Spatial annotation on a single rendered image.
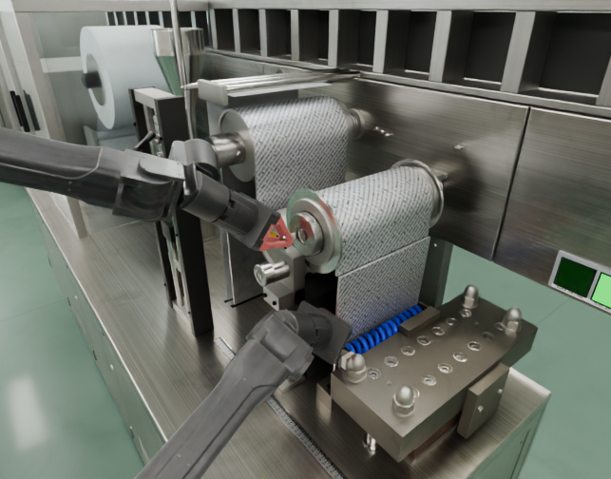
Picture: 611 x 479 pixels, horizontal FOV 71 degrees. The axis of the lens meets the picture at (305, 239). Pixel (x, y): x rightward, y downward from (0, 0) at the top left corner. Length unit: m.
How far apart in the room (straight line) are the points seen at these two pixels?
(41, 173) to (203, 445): 0.35
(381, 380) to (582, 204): 0.43
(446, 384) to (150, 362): 0.61
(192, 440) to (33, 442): 1.82
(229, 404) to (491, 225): 0.60
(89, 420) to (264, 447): 1.47
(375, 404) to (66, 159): 0.56
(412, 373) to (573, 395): 1.71
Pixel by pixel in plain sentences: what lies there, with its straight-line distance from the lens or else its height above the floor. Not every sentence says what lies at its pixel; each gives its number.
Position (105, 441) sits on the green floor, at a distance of 2.13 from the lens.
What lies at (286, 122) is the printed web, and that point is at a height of 1.38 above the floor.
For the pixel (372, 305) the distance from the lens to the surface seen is 0.82.
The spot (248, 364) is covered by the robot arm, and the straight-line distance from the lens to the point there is 0.52.
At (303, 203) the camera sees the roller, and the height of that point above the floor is 1.30.
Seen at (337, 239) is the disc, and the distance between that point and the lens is 0.67.
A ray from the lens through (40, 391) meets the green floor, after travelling 2.47.
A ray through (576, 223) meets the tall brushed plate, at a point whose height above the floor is 1.27.
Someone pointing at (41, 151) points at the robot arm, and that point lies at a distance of 0.59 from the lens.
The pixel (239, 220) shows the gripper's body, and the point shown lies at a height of 1.31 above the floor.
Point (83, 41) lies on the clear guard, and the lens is 1.51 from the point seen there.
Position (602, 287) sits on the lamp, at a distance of 0.84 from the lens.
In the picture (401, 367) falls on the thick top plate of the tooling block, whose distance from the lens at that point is 0.80.
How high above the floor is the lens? 1.58
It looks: 29 degrees down
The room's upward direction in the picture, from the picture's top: straight up
